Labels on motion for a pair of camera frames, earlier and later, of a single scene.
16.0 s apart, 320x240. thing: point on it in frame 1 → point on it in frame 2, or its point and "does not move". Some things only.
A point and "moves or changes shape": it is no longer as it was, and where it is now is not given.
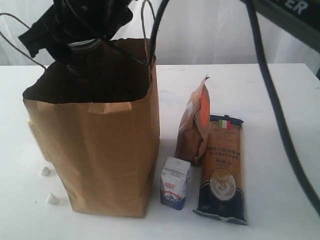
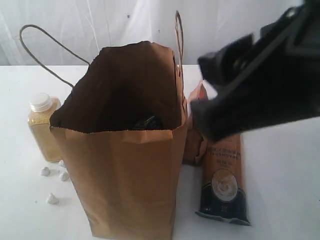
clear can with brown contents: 85,59 → 152,123
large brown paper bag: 96,112 moves or changes shape
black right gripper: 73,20 → 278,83
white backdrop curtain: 191,32 does not move
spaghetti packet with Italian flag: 222,195 does not move
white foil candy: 52,199 does not move
